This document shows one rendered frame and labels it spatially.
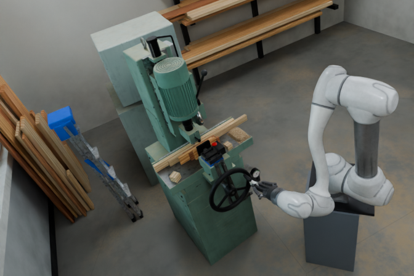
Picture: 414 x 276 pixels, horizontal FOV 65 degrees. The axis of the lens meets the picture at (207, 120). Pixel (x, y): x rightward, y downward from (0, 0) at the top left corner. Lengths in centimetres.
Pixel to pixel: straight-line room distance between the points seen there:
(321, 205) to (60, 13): 317
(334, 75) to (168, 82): 78
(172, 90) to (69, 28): 240
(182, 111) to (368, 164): 95
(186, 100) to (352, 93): 82
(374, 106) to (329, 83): 20
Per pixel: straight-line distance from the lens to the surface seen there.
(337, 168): 188
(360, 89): 143
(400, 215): 284
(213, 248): 247
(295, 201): 156
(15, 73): 409
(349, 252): 235
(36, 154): 288
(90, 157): 254
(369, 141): 160
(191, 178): 192
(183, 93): 172
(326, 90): 148
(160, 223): 294
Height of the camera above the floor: 223
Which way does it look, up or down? 36 degrees down
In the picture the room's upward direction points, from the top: 15 degrees counter-clockwise
